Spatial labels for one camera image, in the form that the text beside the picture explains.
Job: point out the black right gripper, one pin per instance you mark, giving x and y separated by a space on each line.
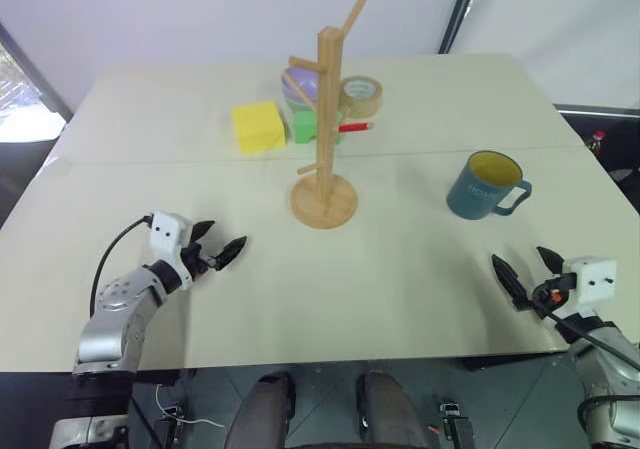
550 294

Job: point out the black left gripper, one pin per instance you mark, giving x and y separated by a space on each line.
194 260

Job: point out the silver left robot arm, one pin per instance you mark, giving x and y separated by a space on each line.
115 314

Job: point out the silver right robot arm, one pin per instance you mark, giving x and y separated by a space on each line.
610 369

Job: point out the wooden mug tree stand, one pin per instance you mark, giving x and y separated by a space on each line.
327 119

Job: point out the blue mug with yellow inside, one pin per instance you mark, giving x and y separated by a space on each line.
475 194

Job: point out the yellow sponge block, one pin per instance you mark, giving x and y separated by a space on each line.
257 126

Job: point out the green block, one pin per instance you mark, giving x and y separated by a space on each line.
303 126

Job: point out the brown bottle with red cap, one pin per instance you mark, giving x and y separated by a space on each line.
596 143

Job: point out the black device under table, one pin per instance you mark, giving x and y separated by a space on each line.
456 424

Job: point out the dark rounded shape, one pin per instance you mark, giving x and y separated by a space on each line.
262 411
390 409

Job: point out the red marker pen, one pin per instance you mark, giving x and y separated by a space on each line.
356 127

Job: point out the purple bowl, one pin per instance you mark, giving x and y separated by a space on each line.
302 81

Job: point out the brown packing tape roll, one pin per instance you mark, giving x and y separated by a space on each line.
362 96

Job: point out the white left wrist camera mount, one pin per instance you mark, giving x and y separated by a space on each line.
167 234

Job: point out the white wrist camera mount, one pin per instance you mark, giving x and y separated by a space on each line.
594 279
167 234

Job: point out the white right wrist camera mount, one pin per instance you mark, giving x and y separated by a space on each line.
594 279

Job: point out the black window frame post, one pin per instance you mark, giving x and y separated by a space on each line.
460 9

